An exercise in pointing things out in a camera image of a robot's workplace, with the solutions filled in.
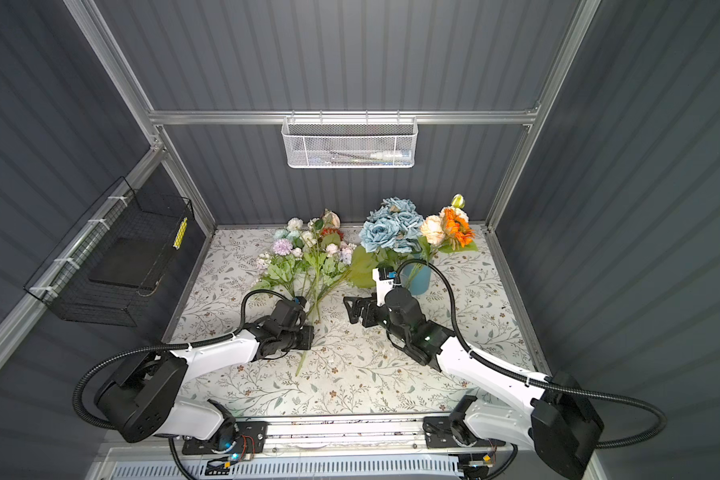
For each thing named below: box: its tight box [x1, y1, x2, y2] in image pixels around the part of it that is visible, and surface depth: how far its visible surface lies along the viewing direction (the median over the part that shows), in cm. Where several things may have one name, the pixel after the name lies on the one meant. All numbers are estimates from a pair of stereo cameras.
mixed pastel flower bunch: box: [251, 210, 357, 377], surface depth 102 cm
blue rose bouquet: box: [359, 197, 424, 254], surface depth 71 cm
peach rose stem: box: [420, 215, 446, 265], surface depth 71 cm
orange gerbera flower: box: [439, 208, 478, 253], surface depth 63 cm
